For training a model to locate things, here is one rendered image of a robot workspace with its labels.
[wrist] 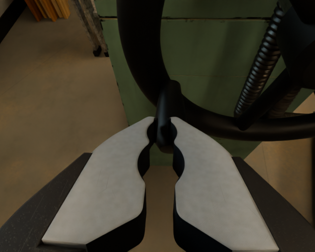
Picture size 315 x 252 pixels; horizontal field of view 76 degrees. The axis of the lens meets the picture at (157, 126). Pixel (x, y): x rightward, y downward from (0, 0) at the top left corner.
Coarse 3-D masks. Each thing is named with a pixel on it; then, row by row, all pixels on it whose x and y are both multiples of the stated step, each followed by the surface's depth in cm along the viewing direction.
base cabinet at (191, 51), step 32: (160, 32) 33; (192, 32) 33; (224, 32) 33; (256, 32) 33; (192, 64) 39; (224, 64) 39; (128, 96) 49; (192, 96) 47; (224, 96) 47; (160, 160) 87
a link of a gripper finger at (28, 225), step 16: (80, 160) 8; (64, 176) 8; (48, 192) 7; (64, 192) 7; (32, 208) 6; (48, 208) 6; (16, 224) 6; (32, 224) 6; (48, 224) 6; (0, 240) 6; (16, 240) 6; (32, 240) 6
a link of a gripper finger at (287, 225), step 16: (240, 160) 8; (256, 176) 8; (256, 192) 7; (272, 192) 7; (272, 208) 6; (288, 208) 6; (272, 224) 6; (288, 224) 6; (304, 224) 6; (288, 240) 6; (304, 240) 6
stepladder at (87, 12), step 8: (72, 0) 101; (80, 0) 100; (88, 0) 104; (80, 8) 107; (88, 8) 104; (80, 16) 108; (88, 16) 107; (96, 16) 110; (88, 24) 115; (96, 24) 112; (88, 32) 116; (96, 32) 115; (104, 40) 122; (96, 48) 127; (104, 48) 124
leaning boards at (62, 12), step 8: (24, 0) 135; (32, 0) 140; (40, 0) 139; (48, 0) 139; (56, 0) 138; (64, 0) 144; (32, 8) 141; (40, 8) 144; (48, 8) 140; (56, 8) 145; (64, 8) 145; (40, 16) 149; (48, 16) 149; (56, 16) 149; (64, 16) 148
